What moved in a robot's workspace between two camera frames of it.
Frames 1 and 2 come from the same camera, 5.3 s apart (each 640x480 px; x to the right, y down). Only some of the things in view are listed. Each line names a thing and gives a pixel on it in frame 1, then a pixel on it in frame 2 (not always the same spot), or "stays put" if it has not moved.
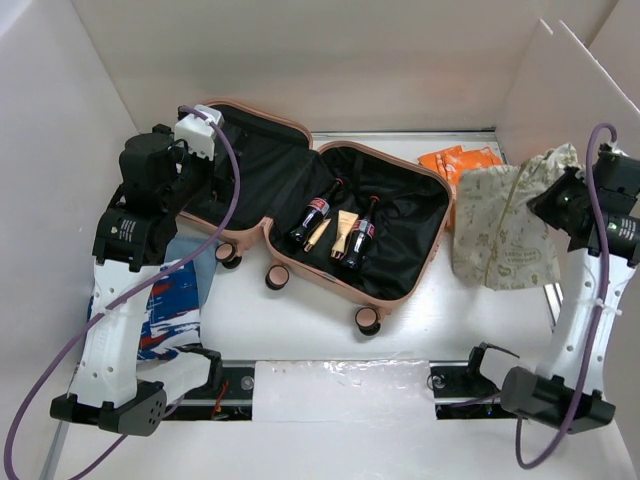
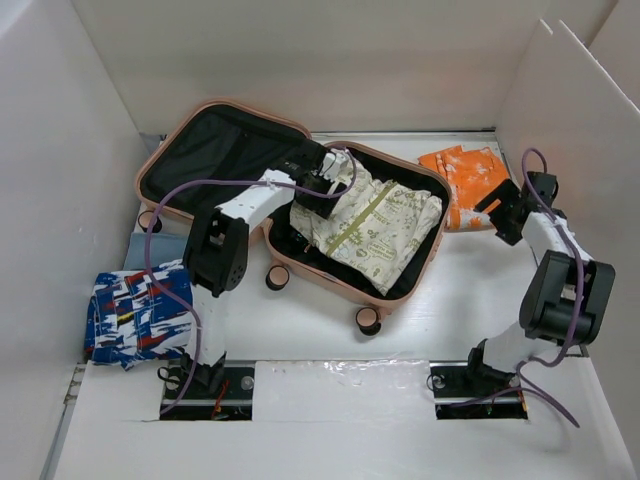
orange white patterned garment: (452, 161) stays put
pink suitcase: (352, 221) stays put
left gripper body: (195, 172) -> (316, 203)
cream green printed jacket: (499, 241) -> (377, 229)
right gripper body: (558, 202) -> (509, 194)
